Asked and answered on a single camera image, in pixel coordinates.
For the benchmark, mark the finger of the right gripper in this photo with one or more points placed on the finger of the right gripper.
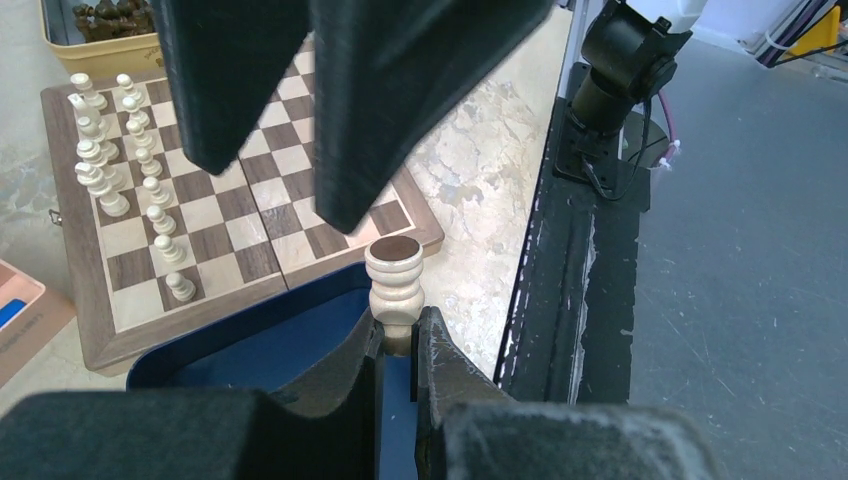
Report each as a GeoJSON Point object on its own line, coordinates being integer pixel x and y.
{"type": "Point", "coordinates": [387, 72]}
{"type": "Point", "coordinates": [223, 60]}

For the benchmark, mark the light chess piece twelfth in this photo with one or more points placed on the light chess piece twelfth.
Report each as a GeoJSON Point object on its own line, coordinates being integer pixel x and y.
{"type": "Point", "coordinates": [98, 186]}

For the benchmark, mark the dark blue tray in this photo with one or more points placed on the dark blue tray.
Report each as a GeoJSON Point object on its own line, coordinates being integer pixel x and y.
{"type": "Point", "coordinates": [269, 344]}

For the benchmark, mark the pile of dark chess pieces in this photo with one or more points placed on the pile of dark chess pieces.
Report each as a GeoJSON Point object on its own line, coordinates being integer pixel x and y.
{"type": "Point", "coordinates": [108, 20]}

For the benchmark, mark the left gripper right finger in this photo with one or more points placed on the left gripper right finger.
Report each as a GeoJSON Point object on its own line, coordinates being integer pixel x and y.
{"type": "Point", "coordinates": [468, 428]}

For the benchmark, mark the light chess piece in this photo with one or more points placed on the light chess piece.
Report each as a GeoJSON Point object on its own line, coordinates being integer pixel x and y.
{"type": "Point", "coordinates": [149, 166]}
{"type": "Point", "coordinates": [91, 130]}
{"type": "Point", "coordinates": [135, 111]}
{"type": "Point", "coordinates": [158, 194]}
{"type": "Point", "coordinates": [84, 85]}
{"type": "Point", "coordinates": [162, 222]}
{"type": "Point", "coordinates": [90, 152]}
{"type": "Point", "coordinates": [83, 109]}
{"type": "Point", "coordinates": [141, 137]}
{"type": "Point", "coordinates": [129, 88]}

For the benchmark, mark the pink plastic desk organizer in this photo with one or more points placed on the pink plastic desk organizer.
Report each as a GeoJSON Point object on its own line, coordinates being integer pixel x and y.
{"type": "Point", "coordinates": [47, 312]}

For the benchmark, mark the light chess piece eleventh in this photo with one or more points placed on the light chess piece eleventh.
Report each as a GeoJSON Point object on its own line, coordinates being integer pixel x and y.
{"type": "Point", "coordinates": [394, 264]}

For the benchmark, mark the light chess piece fourteenth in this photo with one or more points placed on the light chess piece fourteenth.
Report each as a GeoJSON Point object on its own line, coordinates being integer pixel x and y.
{"type": "Point", "coordinates": [181, 288]}

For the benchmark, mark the wooden chess board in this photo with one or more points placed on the wooden chess board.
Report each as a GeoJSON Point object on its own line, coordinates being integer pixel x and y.
{"type": "Point", "coordinates": [248, 233]}

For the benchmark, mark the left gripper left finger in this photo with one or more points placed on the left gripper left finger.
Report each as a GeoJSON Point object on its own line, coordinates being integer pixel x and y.
{"type": "Point", "coordinates": [322, 425]}

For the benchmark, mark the light chess piece thirteenth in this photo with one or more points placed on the light chess piece thirteenth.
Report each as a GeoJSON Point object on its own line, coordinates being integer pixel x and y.
{"type": "Point", "coordinates": [169, 249]}

